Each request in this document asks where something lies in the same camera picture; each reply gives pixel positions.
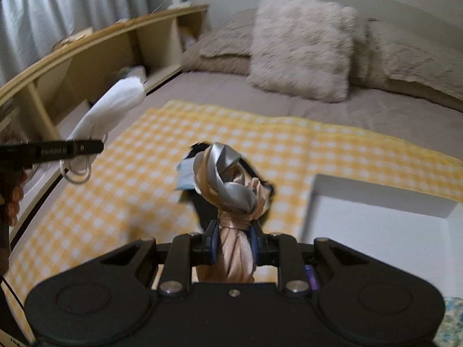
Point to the white headboard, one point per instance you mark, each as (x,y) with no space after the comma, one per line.
(398,3)

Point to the grey curtain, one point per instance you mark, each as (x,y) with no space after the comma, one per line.
(54,18)

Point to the grey bed sheet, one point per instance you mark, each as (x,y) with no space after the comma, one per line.
(325,115)

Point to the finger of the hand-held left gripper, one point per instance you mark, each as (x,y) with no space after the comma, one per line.
(54,150)

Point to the person's left hand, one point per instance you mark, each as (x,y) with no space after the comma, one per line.
(16,195)

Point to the black eye mask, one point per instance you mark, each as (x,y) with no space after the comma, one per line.
(202,209)

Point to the yellow checked cloth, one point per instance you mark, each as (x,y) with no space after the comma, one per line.
(126,206)

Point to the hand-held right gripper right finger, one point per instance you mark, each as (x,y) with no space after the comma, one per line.
(255,244)

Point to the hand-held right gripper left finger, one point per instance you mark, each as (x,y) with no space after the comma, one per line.
(213,245)

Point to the purple floral tissue packet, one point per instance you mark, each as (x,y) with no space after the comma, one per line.
(312,278)

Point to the beige quilted pillow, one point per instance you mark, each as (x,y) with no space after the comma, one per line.
(416,58)
(228,36)

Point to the white face mask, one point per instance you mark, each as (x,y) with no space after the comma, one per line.
(108,108)

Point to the beige satin scrunchie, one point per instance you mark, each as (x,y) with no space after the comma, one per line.
(231,253)

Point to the wooden shelf unit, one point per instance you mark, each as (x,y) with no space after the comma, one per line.
(108,32)

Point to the white shallow box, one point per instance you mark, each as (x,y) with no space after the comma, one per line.
(361,217)

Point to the fluffy white pillow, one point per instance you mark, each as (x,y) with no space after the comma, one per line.
(300,50)

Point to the white paper sachet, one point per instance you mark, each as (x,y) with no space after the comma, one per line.
(184,177)

